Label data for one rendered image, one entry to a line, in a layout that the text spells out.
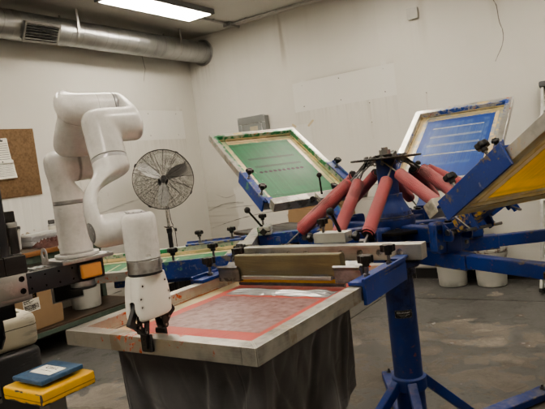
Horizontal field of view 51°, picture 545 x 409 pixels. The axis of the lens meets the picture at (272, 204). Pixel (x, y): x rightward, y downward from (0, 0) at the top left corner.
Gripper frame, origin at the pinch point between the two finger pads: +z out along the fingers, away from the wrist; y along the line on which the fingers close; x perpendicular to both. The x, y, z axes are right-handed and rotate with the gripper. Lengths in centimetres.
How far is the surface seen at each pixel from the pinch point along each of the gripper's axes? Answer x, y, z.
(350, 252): 10, -80, -4
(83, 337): -22.4, 1.9, 0.4
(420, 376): 6, -141, 62
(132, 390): -18.4, -7.3, 17.0
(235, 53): -307, -471, -171
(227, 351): 22.1, 1.9, 0.2
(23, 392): -11.2, 25.6, 3.0
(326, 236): -1, -85, -8
